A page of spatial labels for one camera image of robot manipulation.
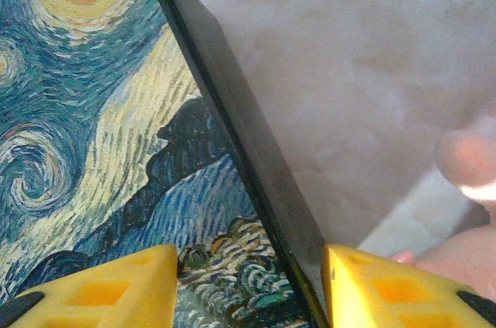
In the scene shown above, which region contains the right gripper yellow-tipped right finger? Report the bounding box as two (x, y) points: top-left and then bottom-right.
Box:
(320, 243), (496, 328)

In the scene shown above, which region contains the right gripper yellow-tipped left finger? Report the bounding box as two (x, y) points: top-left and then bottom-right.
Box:
(0, 243), (180, 328)

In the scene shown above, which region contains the starry night print box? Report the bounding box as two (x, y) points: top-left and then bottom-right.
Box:
(0, 0), (330, 328)

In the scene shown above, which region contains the pink plush doll head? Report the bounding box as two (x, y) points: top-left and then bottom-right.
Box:
(389, 114), (496, 304)

